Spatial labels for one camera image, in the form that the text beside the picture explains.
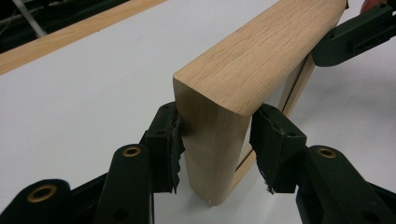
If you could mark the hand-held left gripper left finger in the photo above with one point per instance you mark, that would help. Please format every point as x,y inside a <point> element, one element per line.
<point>162,149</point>

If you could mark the white metal stand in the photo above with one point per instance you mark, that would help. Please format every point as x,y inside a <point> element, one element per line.
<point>29,19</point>

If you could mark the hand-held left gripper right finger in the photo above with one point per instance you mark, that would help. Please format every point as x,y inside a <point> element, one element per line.
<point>277,146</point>

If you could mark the white table mat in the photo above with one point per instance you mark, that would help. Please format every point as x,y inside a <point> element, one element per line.
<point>93,77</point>

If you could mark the wooden picture frame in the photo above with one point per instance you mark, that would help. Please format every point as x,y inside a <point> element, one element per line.
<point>249,62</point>

